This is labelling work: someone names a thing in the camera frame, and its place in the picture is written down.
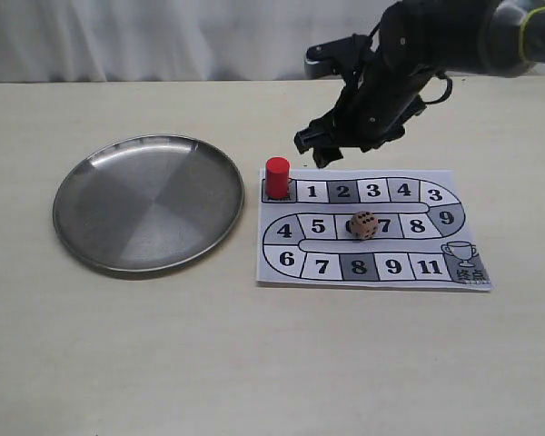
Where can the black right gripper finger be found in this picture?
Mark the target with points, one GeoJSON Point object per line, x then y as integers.
{"type": "Point", "coordinates": [324, 156]}
{"type": "Point", "coordinates": [310, 138]}

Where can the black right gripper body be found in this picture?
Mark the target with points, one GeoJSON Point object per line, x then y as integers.
{"type": "Point", "coordinates": [373, 111]}

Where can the red cylinder game piece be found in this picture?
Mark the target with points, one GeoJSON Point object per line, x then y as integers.
{"type": "Point", "coordinates": [277, 177]}

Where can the wooden six-sided die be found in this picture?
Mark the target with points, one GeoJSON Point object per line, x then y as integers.
{"type": "Point", "coordinates": [363, 225]}

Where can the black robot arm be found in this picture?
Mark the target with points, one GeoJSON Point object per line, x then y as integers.
{"type": "Point", "coordinates": [414, 42]}

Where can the paper number game board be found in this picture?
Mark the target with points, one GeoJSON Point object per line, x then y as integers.
{"type": "Point", "coordinates": [382, 229]}

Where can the round stainless steel plate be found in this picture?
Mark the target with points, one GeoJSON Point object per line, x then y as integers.
{"type": "Point", "coordinates": [148, 204]}

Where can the white fabric backdrop curtain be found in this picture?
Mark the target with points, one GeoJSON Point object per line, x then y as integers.
{"type": "Point", "coordinates": [72, 41]}

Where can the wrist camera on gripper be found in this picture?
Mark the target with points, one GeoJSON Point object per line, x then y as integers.
{"type": "Point", "coordinates": [339, 57]}

